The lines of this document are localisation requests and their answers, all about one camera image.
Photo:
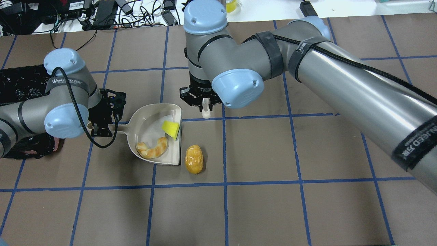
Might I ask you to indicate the white plastic dustpan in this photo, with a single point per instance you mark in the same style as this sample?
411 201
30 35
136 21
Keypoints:
145 126

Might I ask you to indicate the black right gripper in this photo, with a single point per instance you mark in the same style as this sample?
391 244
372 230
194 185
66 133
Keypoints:
199 89

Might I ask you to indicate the black power adapter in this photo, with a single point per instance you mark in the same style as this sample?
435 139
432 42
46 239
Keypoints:
307 9

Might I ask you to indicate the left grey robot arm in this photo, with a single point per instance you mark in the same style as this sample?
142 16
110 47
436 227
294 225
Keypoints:
72 105

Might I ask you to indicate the white hand brush black bristles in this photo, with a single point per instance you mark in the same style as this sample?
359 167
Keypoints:
206 111

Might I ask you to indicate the toy croissant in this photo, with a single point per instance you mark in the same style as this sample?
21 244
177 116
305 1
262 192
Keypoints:
155 152

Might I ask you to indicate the yellow tape roll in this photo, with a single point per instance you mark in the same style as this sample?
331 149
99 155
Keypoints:
231 5

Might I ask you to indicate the bin with black bag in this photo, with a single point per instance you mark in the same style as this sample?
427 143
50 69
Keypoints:
18 140

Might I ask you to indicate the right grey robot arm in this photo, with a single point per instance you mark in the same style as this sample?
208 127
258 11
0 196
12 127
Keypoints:
396 116

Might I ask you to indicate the toy yellow potato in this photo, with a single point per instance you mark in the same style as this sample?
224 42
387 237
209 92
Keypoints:
194 159

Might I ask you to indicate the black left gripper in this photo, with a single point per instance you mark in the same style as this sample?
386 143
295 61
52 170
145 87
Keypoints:
98 120

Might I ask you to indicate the yellow sponge piece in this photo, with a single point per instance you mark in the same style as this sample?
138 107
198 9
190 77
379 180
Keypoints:
171 128

